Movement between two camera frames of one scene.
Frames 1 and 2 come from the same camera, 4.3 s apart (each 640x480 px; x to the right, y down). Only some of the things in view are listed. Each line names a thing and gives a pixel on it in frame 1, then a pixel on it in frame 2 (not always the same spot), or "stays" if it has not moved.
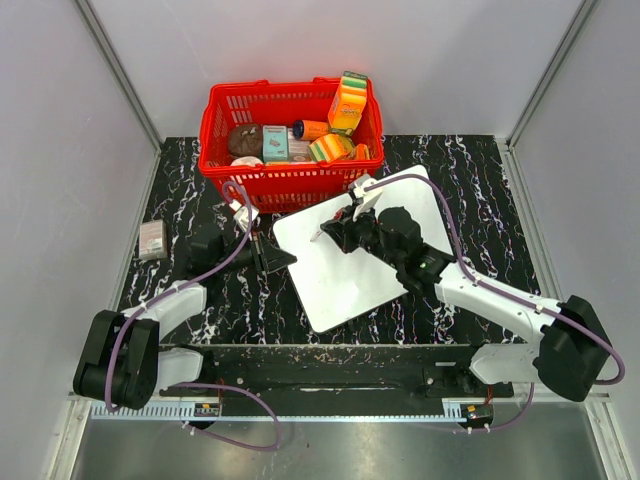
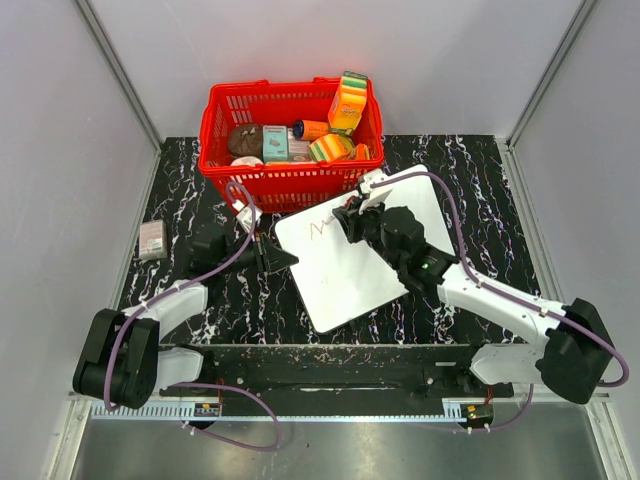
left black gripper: (269, 257) stays
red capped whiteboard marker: (337, 215) -> (350, 202)
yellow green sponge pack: (330, 148) stays
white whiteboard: (329, 283) stays
